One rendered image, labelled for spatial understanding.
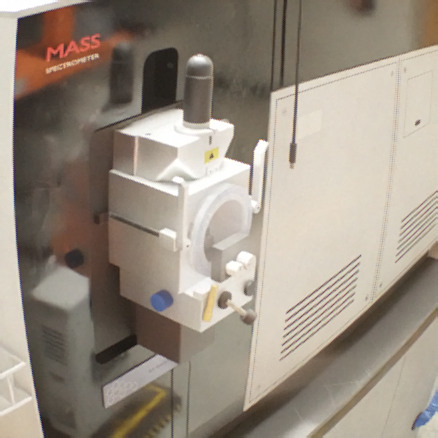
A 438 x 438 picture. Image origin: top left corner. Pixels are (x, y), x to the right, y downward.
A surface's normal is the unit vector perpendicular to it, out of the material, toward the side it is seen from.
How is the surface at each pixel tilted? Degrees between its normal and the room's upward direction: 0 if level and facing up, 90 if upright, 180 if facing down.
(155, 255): 90
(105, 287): 90
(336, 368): 0
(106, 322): 90
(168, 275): 90
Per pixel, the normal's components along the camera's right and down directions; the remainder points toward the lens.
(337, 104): 0.80, 0.29
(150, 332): -0.60, 0.31
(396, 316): 0.05, -0.91
